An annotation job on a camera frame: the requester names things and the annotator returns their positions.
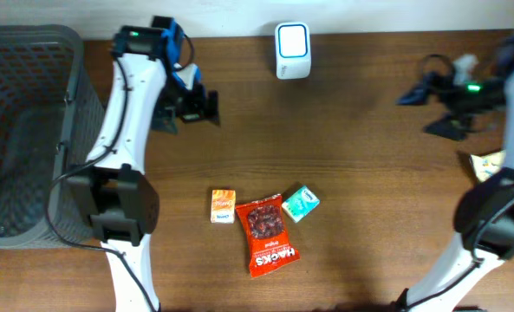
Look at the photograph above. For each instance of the white barcode scanner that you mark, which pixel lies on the white barcode scanner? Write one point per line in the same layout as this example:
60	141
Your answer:
293	52

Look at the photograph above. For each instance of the yellow cleaning sheet package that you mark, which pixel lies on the yellow cleaning sheet package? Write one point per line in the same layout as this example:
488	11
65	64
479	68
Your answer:
484	166

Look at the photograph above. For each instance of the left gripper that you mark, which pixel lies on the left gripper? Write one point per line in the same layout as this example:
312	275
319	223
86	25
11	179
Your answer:
191	112

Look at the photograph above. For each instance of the grey plastic mesh basket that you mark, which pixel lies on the grey plastic mesh basket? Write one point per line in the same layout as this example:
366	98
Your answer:
50	116

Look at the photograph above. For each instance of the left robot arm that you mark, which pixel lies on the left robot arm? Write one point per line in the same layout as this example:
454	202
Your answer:
151	90

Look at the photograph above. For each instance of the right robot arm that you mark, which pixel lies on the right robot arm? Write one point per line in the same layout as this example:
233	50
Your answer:
483	224

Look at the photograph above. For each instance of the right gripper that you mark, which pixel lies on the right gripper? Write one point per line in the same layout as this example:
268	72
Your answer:
439	102

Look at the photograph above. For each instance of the green tissue packet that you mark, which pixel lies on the green tissue packet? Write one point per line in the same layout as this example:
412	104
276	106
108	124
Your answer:
300	204

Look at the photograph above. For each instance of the red Hacks candy bag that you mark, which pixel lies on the red Hacks candy bag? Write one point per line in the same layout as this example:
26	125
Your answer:
267	235

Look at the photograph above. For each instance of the small orange white packet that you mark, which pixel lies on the small orange white packet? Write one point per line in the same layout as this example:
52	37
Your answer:
223	206

